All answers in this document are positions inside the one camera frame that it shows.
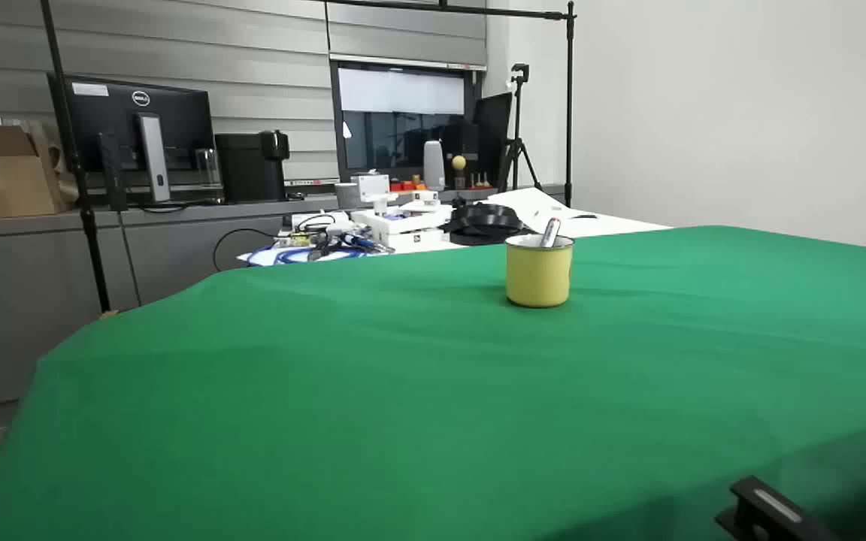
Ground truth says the yellow enamel cup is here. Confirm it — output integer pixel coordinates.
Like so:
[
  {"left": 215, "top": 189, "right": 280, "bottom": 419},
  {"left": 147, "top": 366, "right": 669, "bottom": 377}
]
[{"left": 503, "top": 231, "right": 576, "bottom": 309}]

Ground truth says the white box stack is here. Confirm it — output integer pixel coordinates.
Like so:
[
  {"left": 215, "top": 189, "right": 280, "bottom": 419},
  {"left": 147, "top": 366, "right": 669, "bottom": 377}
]
[{"left": 366, "top": 200, "right": 458, "bottom": 253}]

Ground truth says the small white box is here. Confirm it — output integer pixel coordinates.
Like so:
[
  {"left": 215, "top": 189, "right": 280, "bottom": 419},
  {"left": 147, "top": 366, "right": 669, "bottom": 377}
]
[{"left": 355, "top": 170, "right": 395, "bottom": 203}]

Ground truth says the white speaker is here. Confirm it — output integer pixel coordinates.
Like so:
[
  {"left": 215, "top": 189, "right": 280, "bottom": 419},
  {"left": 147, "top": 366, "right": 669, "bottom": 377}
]
[{"left": 421, "top": 139, "right": 447, "bottom": 193}]

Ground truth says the large dark screen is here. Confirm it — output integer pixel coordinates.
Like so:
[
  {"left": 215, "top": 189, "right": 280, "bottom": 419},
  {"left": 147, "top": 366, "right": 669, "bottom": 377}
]
[{"left": 329, "top": 59, "right": 484, "bottom": 189}]

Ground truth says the black side monitor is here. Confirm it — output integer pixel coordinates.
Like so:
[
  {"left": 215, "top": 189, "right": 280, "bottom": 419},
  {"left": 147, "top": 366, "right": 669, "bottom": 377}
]
[{"left": 471, "top": 91, "right": 518, "bottom": 189}]

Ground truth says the blue and white cloth item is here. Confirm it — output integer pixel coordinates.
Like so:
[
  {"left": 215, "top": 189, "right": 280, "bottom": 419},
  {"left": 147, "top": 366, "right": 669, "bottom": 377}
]
[{"left": 234, "top": 239, "right": 385, "bottom": 270}]

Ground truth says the green tablecloth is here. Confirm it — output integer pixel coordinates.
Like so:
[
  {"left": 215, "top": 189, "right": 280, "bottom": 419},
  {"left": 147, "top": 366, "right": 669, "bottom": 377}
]
[{"left": 0, "top": 225, "right": 866, "bottom": 541}]

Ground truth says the white paper sheet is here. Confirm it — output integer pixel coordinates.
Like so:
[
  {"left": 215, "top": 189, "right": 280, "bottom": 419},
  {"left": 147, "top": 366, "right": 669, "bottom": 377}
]
[{"left": 487, "top": 188, "right": 669, "bottom": 244}]

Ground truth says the black computer case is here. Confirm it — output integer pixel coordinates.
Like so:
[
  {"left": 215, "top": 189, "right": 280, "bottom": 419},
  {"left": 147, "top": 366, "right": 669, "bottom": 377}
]
[{"left": 213, "top": 130, "right": 291, "bottom": 204}]

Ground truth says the black Dell monitor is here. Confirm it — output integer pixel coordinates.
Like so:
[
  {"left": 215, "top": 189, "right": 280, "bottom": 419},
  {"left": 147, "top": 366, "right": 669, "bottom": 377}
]
[{"left": 47, "top": 73, "right": 226, "bottom": 209}]

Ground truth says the grey desk cabinet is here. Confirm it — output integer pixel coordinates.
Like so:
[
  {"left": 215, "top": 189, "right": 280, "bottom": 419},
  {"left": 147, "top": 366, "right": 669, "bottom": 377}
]
[{"left": 0, "top": 200, "right": 338, "bottom": 416}]

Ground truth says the brown cardboard box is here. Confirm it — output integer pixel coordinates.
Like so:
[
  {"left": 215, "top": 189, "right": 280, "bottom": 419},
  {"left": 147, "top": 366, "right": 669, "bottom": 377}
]
[{"left": 0, "top": 124, "right": 73, "bottom": 222}]

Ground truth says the black camera tripod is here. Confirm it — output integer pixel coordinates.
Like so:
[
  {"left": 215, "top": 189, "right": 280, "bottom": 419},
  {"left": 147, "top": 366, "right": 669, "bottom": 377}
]
[{"left": 497, "top": 59, "right": 547, "bottom": 193}]

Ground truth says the black cable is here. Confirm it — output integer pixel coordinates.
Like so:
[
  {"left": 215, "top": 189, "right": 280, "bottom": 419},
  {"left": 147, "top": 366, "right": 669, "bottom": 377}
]
[{"left": 211, "top": 225, "right": 276, "bottom": 275}]

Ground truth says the black frame pole with crossbar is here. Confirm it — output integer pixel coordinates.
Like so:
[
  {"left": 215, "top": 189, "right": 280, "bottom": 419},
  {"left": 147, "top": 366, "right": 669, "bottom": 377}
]
[{"left": 322, "top": 0, "right": 580, "bottom": 209}]

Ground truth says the black clamp mount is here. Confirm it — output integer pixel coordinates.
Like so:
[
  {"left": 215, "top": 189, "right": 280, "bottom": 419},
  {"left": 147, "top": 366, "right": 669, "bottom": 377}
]
[{"left": 712, "top": 475, "right": 842, "bottom": 541}]

